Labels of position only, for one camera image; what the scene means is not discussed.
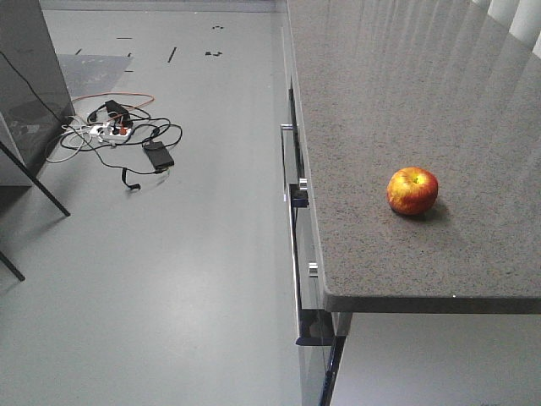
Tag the red yellow apple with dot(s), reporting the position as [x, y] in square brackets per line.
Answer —
[412, 191]

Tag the black power adapter brick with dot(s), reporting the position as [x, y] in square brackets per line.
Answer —
[158, 155]

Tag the white power strip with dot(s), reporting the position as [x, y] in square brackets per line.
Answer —
[110, 132]

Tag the grey granite kitchen counter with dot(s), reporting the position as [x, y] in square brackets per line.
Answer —
[441, 308]

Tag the grey kitchen island cabinet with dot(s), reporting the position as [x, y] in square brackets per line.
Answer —
[34, 97]

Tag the black leg white chair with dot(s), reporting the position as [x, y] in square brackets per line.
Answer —
[11, 156]

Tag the chrome drawer handle bar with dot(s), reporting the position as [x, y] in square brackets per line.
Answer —
[294, 176]

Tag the chrome lower drawer handle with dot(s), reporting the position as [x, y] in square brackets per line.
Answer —
[314, 324]

